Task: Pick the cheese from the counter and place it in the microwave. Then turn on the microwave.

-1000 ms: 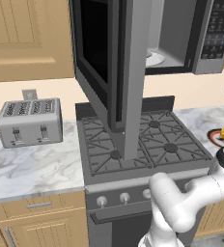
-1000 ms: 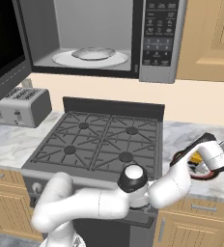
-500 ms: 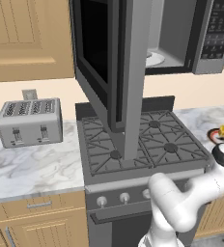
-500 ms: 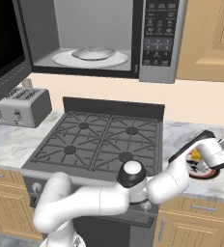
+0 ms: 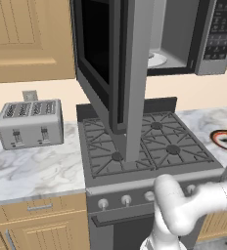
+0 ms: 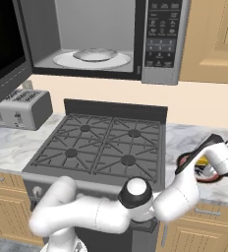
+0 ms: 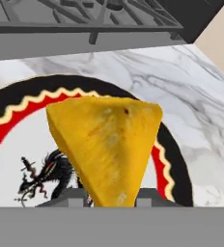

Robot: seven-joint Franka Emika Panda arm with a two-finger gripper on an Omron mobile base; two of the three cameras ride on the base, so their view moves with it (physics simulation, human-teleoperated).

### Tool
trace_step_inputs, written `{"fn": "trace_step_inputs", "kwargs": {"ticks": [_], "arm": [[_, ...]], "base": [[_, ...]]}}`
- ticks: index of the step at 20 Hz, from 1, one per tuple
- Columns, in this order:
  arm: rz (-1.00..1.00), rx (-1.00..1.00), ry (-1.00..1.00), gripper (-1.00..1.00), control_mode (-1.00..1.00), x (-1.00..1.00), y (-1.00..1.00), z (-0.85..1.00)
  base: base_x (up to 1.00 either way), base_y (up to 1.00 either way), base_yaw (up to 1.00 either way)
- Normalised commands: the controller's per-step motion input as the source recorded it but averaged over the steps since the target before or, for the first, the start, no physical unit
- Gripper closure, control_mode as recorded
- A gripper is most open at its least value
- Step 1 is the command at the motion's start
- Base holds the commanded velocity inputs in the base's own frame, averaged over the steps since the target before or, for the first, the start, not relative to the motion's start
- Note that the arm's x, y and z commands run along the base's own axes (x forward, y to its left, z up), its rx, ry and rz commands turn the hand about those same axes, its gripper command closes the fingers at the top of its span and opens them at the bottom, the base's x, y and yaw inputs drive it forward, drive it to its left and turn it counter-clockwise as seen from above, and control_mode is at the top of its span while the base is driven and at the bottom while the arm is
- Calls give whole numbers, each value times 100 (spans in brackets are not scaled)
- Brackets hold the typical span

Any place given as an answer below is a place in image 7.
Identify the yellow cheese wedge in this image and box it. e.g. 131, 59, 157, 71
45, 96, 164, 208

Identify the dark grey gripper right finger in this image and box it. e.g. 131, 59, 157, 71
134, 187, 183, 208

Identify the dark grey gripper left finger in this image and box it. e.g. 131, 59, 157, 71
36, 187, 92, 208

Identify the dragon print plate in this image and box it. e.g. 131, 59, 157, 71
0, 74, 195, 208

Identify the grey hob with black grates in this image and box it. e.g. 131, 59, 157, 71
0, 0, 224, 62

